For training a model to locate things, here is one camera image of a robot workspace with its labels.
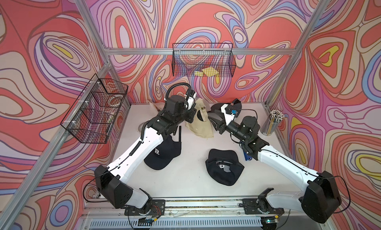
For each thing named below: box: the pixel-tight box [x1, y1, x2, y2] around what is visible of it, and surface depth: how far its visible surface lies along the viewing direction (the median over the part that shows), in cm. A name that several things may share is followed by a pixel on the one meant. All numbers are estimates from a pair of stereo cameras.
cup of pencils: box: [259, 109, 285, 136], surface depth 92 cm
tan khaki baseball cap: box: [185, 98, 214, 139], surface depth 76 cm
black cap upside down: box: [205, 148, 245, 186], surface depth 85 cm
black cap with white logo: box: [143, 125, 182, 171], surface depth 90 cm
